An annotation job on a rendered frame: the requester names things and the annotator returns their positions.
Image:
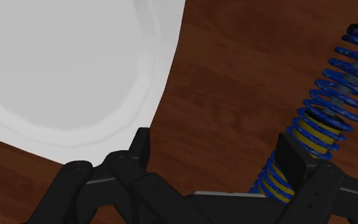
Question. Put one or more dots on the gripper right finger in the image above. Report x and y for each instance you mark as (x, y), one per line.
(315, 186)

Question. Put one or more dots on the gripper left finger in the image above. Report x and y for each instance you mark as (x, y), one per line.
(126, 180)

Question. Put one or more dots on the white plate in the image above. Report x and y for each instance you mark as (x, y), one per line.
(70, 71)

